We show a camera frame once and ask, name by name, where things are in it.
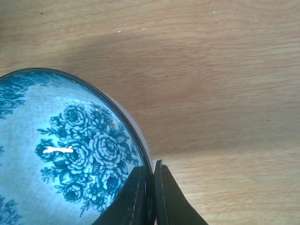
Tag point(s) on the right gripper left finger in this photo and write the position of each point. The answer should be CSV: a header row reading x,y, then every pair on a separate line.
x,y
130,206

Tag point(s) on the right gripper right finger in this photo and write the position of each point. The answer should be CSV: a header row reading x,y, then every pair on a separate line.
x,y
172,208

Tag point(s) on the blue floral patterned bowl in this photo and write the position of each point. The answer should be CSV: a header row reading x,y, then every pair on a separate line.
x,y
66,150

